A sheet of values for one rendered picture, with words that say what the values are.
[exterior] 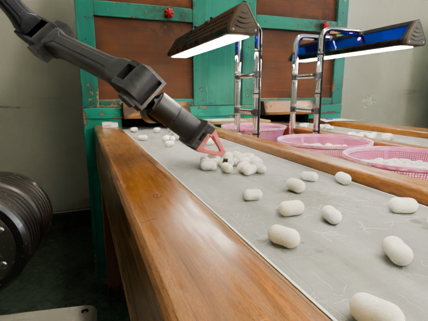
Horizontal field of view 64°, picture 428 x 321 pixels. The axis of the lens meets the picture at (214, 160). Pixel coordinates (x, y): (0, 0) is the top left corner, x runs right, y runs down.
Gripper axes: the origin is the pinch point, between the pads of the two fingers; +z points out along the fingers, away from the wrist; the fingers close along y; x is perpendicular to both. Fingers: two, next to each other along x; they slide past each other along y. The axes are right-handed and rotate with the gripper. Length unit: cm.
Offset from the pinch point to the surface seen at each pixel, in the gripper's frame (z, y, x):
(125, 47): -27, 82, -19
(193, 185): -8.9, -17.4, 9.4
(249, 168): 0.2, -14.9, 0.5
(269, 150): 13.4, 4.0, -8.6
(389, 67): 170, 166, -172
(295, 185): 1.1, -28.6, -0.3
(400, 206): 6.9, -42.2, -4.9
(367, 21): 123, 167, -183
